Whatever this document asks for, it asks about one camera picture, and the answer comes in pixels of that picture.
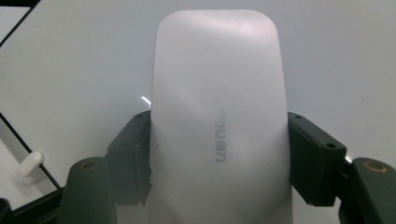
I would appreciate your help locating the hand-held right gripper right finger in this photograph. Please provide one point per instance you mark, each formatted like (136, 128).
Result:
(314, 158)

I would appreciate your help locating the white whiteboard with black rim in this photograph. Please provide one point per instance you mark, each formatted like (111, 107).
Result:
(77, 77)

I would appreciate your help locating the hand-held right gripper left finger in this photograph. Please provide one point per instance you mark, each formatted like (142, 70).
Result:
(130, 155)

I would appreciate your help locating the white mouse-shaped whiteboard eraser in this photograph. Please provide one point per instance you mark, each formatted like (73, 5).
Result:
(218, 109)

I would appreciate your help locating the white whiteboard stand clip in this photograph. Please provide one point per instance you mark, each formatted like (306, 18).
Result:
(29, 168)

